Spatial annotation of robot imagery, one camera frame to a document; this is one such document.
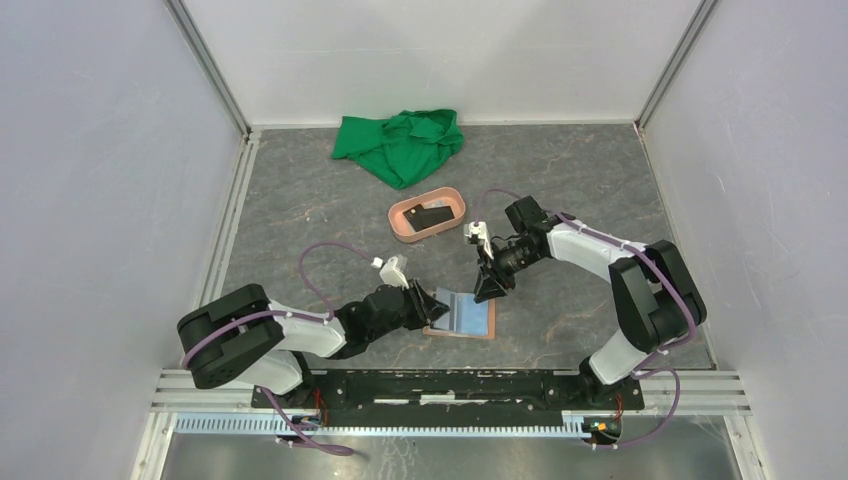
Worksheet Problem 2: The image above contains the green cloth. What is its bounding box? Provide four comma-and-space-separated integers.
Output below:
331, 109, 465, 190

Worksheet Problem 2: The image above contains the pink oval tray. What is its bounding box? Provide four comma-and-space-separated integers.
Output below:
388, 187, 466, 243

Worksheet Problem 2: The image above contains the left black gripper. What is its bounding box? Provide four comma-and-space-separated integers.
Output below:
368, 277, 450, 342

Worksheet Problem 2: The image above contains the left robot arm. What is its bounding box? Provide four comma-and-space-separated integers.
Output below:
177, 280, 450, 408

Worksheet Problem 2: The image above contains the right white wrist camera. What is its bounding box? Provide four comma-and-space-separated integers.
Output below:
463, 221, 494, 260

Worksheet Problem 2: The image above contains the black card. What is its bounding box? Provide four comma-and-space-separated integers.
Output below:
403, 204, 455, 232

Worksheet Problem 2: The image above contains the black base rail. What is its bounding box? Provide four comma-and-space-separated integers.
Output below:
251, 368, 646, 428

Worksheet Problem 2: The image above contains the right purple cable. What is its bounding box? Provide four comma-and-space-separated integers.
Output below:
471, 189, 698, 452

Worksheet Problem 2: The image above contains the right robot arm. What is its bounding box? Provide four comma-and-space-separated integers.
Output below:
464, 196, 707, 408

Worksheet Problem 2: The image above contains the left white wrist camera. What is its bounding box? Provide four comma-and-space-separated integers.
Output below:
371, 255, 410, 289

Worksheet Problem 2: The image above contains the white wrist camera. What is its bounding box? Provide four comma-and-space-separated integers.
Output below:
463, 221, 494, 260
371, 255, 410, 289

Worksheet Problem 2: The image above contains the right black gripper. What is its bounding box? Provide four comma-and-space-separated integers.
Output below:
474, 239, 543, 304

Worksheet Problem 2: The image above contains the brown leather card holder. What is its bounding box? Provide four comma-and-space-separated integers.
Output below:
423, 287, 496, 340

